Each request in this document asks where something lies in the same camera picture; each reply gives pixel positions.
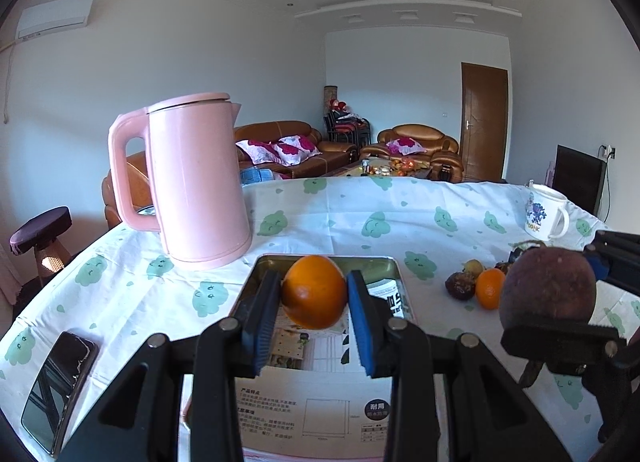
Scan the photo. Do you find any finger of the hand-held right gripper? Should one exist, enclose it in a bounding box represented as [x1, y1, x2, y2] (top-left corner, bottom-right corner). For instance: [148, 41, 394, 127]
[582, 229, 640, 293]
[500, 324, 640, 443]

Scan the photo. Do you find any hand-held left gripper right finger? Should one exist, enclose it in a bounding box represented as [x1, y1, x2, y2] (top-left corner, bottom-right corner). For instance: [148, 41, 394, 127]
[346, 269, 573, 462]

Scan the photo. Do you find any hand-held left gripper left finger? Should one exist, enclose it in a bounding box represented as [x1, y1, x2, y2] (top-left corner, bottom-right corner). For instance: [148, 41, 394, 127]
[57, 269, 283, 462]

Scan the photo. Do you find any purple round fruit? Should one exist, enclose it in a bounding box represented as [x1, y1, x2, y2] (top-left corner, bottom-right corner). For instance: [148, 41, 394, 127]
[500, 247, 598, 330]

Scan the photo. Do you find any large orange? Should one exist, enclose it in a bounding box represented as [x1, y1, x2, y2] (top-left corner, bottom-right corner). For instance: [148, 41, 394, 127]
[281, 255, 348, 330]

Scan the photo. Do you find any pink metal tray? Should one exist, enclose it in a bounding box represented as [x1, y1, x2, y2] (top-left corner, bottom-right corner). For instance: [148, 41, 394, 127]
[180, 254, 417, 462]

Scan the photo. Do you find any small tangerine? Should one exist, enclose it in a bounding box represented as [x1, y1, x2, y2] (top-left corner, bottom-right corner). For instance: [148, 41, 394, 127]
[475, 268, 507, 311]

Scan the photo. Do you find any white printed mug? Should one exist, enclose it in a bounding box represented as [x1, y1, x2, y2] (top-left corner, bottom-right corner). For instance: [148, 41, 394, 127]
[523, 181, 571, 241]

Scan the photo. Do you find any black television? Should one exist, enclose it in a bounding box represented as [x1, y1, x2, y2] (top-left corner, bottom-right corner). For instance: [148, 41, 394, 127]
[552, 144, 606, 215]

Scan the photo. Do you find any printed paper sheet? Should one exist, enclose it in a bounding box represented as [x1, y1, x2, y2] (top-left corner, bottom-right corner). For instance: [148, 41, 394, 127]
[235, 279, 401, 448]

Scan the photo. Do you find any brown wrinkled fruit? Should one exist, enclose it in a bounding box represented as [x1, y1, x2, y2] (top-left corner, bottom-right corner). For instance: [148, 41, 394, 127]
[445, 272, 478, 302]

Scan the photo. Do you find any white cloud print tablecloth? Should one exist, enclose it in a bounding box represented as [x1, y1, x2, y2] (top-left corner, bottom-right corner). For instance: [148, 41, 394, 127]
[0, 177, 640, 462]

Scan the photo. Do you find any blue checked cloth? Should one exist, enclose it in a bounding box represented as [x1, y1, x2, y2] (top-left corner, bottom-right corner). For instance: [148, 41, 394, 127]
[239, 167, 281, 185]

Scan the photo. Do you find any cluttered coffee table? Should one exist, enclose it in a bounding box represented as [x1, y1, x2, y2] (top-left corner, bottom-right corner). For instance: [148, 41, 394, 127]
[320, 157, 436, 180]

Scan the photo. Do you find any pink electric kettle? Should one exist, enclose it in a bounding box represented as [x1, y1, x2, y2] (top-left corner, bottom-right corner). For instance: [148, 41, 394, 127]
[108, 91, 253, 272]

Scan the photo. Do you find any white floral cushion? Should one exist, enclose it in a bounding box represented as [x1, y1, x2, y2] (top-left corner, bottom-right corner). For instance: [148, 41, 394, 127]
[272, 136, 321, 168]
[387, 138, 423, 155]
[235, 139, 278, 165]

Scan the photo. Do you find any brown wooden door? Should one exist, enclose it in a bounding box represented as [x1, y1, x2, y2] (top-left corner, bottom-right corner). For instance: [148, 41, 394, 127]
[460, 62, 510, 183]

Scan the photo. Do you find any brown leather armchair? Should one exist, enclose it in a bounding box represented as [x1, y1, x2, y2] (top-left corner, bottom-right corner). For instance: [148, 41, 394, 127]
[360, 124, 465, 183]
[102, 152, 158, 230]

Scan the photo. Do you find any stack of dark chairs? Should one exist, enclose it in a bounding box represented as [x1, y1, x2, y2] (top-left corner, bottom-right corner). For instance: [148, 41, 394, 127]
[325, 112, 371, 148]

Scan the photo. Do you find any brown leather sofa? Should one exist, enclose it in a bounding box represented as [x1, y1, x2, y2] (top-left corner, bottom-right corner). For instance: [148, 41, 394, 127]
[234, 120, 362, 179]

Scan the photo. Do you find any black smartphone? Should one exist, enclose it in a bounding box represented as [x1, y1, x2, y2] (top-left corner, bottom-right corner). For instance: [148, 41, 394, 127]
[20, 331, 100, 455]

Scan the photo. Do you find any stool with purple cover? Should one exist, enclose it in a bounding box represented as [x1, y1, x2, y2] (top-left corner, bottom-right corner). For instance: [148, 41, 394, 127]
[9, 207, 72, 275]

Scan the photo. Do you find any white wall air conditioner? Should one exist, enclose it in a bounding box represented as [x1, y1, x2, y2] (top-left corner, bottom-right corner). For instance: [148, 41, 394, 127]
[16, 0, 95, 40]

